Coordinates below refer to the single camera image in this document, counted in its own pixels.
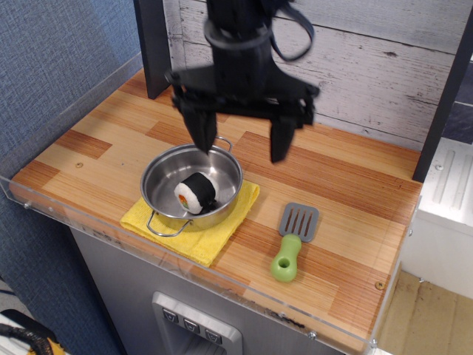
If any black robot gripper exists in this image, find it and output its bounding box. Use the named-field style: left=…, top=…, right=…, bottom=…
left=166, top=19, right=319, bottom=163

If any yellow black object bottom left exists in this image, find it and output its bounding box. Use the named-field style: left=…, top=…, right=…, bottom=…
left=1, top=309, right=68, bottom=355

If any toy sushi roll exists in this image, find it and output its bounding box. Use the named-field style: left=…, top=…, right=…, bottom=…
left=174, top=172, right=220, bottom=214

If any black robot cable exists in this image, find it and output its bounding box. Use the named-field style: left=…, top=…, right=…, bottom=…
left=268, top=0, right=316, bottom=63

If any white appliance at right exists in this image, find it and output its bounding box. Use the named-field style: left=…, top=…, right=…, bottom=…
left=400, top=138, right=472, bottom=298

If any yellow cloth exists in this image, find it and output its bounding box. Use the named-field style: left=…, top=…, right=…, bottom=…
left=120, top=180, right=259, bottom=267

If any stainless steel pot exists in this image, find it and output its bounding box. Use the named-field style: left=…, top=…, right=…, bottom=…
left=140, top=136, right=243, bottom=237

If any black vertical post right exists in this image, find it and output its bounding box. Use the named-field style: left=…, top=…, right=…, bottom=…
left=412, top=10, right=472, bottom=183

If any grey cabinet with dispenser panel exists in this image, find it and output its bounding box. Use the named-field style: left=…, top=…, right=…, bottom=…
left=72, top=230, right=339, bottom=354

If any green handled grey spatula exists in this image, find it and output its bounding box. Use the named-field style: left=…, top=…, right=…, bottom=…
left=270, top=202, right=319, bottom=283

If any clear acrylic table guard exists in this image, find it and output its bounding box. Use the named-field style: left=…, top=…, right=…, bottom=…
left=11, top=73, right=421, bottom=354

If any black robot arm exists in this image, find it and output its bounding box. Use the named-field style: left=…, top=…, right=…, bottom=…
left=166, top=1, right=319, bottom=163

